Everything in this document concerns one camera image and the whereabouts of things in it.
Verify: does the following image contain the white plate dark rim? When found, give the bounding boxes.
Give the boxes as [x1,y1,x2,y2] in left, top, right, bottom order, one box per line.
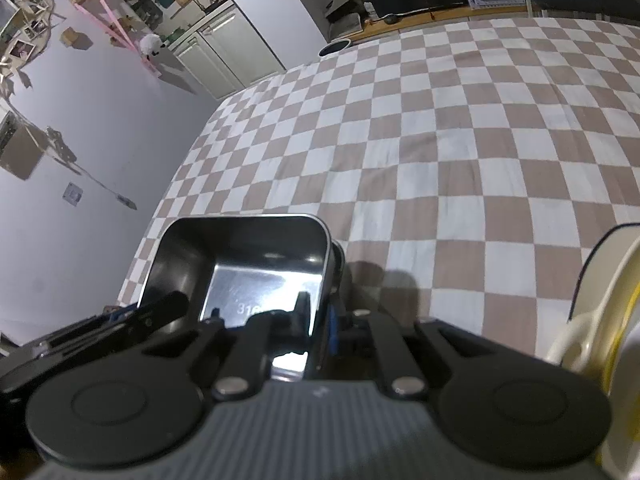
[566,222,640,322]

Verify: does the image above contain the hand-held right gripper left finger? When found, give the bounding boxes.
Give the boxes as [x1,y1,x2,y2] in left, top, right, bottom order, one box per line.
[144,291,313,401]

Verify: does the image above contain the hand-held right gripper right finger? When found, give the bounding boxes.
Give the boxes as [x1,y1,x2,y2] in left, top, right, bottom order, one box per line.
[326,304,539,402]

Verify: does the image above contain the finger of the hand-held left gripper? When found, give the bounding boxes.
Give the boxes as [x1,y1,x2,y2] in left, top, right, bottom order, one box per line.
[104,302,142,324]
[96,291,191,349]

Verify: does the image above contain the white kitchen cabinet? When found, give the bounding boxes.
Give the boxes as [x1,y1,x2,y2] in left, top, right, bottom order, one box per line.
[167,0,288,101]

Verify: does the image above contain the wooden wall decoration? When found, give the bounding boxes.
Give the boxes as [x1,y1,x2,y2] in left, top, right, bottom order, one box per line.
[0,0,66,98]

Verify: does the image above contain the white plush toy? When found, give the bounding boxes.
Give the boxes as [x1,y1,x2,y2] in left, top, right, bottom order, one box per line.
[137,34,168,58]

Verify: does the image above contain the pink ribbon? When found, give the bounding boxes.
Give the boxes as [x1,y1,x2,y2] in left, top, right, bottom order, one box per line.
[75,0,161,76]

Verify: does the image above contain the cream two-handled bowl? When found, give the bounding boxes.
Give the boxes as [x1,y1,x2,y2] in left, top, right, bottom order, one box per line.
[544,240,640,480]

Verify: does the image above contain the large rectangular steel container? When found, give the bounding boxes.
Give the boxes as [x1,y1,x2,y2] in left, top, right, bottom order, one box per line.
[137,214,347,376]

